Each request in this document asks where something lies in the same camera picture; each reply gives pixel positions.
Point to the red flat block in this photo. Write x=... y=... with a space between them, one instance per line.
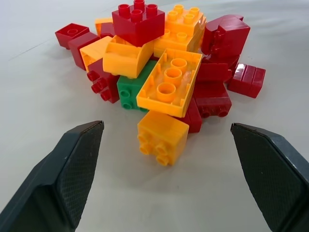
x=212 y=72

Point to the yellow curved block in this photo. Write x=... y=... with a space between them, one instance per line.
x=125 y=59

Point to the yellow plastic building brick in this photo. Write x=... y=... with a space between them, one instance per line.
x=178 y=31

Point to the yellow plain block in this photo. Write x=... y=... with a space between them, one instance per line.
x=93 y=50

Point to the long yellow hollow block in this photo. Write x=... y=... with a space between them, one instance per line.
x=169 y=82

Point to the dark red plastic building brick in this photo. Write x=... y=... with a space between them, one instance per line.
x=227 y=36

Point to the small dark red block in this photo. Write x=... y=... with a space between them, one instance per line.
x=107 y=30

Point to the red plain block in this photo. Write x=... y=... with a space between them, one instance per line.
x=80 y=49

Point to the red block with side studs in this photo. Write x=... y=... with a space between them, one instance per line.
x=212 y=99

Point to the red narrow block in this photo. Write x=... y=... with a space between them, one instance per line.
x=193 y=117

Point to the small yellow studded block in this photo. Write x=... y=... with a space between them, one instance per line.
x=161 y=136

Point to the upside-down red building brick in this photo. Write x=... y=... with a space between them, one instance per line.
x=70 y=33

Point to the green toy building block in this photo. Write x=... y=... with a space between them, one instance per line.
x=131 y=88

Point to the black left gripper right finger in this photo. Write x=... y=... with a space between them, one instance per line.
x=270 y=178

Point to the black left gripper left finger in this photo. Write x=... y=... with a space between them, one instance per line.
x=48 y=183

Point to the red four-stud square block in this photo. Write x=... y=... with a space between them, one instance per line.
x=137 y=25

